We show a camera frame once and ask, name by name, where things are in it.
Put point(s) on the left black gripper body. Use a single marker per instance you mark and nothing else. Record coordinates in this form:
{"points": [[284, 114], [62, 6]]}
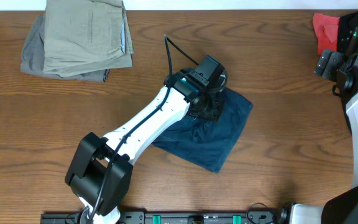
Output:
{"points": [[211, 110]]}

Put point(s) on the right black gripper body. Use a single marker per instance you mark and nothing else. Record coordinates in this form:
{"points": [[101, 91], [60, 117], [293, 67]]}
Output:
{"points": [[335, 65]]}

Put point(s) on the navy blue shorts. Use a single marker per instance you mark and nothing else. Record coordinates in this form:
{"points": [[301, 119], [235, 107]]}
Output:
{"points": [[208, 143]]}

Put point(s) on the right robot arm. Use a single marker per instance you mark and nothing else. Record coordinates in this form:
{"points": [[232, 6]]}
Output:
{"points": [[343, 208]]}

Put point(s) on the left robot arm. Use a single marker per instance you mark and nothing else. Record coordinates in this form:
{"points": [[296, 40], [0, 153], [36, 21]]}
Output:
{"points": [[101, 169]]}

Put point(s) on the red garment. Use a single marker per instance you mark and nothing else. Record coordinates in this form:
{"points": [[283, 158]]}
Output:
{"points": [[326, 31]]}

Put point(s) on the black printed t-shirt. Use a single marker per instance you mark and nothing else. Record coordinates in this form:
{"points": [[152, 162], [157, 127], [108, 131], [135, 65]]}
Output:
{"points": [[347, 24]]}

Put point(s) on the folded khaki trousers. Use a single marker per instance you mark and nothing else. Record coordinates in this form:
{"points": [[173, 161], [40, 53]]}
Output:
{"points": [[84, 36]]}

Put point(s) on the folded grey trousers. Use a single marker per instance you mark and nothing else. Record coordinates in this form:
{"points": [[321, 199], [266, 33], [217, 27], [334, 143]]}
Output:
{"points": [[33, 56]]}

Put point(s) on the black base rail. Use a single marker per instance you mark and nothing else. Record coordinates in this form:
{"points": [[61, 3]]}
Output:
{"points": [[253, 216]]}

